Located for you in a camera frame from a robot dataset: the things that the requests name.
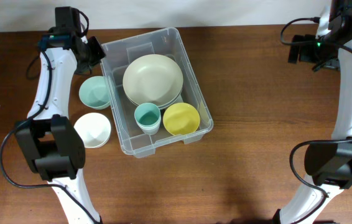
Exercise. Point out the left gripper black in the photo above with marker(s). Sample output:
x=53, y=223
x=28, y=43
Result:
x=101, y=54

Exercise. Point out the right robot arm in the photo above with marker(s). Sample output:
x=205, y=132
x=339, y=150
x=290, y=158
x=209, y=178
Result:
x=328, y=163

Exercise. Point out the green bowl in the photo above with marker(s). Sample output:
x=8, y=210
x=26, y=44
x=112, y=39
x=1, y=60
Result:
x=94, y=93

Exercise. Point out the white cup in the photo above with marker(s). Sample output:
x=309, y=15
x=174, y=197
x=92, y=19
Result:
x=149, y=128

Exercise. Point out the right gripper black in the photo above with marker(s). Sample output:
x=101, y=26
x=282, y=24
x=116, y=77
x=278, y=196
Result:
x=305, y=56

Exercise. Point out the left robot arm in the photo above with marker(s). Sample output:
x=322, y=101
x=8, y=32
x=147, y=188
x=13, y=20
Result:
x=50, y=144

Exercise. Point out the clear plastic storage container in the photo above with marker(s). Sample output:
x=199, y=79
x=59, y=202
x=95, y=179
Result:
x=119, y=54

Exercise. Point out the green cup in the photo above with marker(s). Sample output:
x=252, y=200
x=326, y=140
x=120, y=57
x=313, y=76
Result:
x=147, y=115

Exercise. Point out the yellow bowl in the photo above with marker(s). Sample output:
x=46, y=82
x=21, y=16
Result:
x=181, y=118

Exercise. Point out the grey translucent cup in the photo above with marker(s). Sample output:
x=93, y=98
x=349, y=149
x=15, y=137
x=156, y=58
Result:
x=151, y=132

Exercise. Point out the white label in container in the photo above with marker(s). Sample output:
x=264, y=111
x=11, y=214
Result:
x=178, y=99

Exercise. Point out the white bowl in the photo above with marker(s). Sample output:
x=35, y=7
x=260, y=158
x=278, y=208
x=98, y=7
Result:
x=94, y=129

